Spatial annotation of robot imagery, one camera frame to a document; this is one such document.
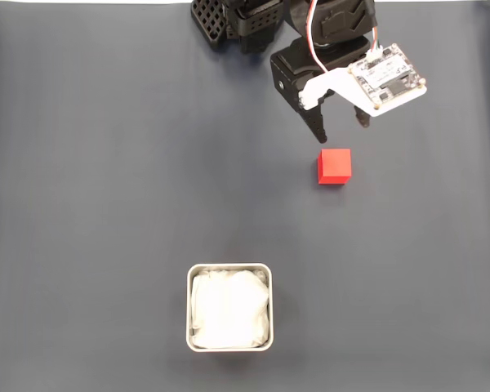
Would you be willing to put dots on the white camera board mount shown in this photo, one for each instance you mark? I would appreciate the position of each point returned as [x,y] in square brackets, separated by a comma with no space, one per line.
[388,77]

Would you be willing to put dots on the red cube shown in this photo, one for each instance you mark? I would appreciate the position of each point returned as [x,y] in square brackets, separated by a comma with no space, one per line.
[335,165]

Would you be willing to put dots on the white crumpled tissue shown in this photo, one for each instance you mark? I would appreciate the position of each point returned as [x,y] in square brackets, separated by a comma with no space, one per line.
[228,310]

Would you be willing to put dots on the square metal box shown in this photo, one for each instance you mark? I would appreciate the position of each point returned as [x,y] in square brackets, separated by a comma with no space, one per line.
[189,310]

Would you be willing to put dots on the dark table mat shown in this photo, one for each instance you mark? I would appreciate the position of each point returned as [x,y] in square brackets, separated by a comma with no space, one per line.
[85,204]

